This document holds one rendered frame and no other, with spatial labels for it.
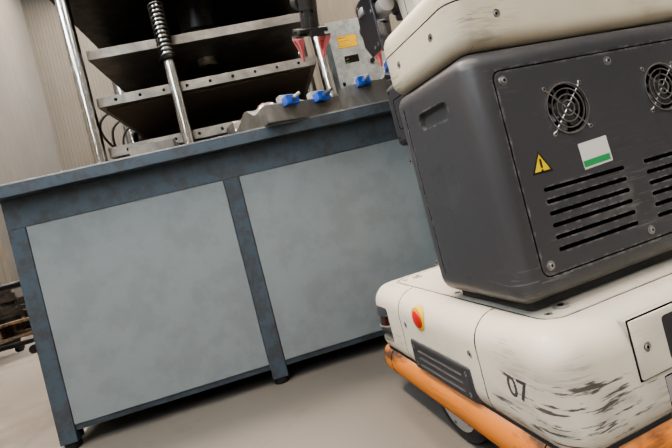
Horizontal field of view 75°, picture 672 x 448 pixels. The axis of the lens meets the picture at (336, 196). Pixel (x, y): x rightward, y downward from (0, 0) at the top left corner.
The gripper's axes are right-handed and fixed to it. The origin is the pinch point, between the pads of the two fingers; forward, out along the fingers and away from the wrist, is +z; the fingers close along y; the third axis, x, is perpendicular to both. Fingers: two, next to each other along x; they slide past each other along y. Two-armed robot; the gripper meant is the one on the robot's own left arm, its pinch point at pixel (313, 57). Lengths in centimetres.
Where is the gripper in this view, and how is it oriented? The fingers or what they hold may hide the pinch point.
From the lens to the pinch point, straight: 151.4
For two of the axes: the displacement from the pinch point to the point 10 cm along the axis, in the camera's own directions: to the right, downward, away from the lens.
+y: -9.2, 2.4, -3.1
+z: 1.0, 9.1, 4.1
